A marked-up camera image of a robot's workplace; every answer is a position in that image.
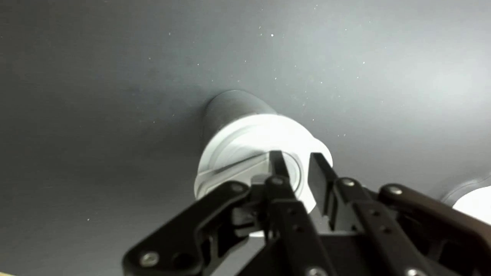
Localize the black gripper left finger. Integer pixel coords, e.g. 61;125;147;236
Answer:
121;148;335;276

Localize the white round container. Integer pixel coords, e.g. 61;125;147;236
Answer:
439;174;491;227

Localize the grey flask body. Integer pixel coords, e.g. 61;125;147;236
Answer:
201;87;278;150

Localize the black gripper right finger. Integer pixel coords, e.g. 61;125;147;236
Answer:
307;151;491;276

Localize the white cylindrical cup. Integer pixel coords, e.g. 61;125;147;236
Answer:
192;112;335;242

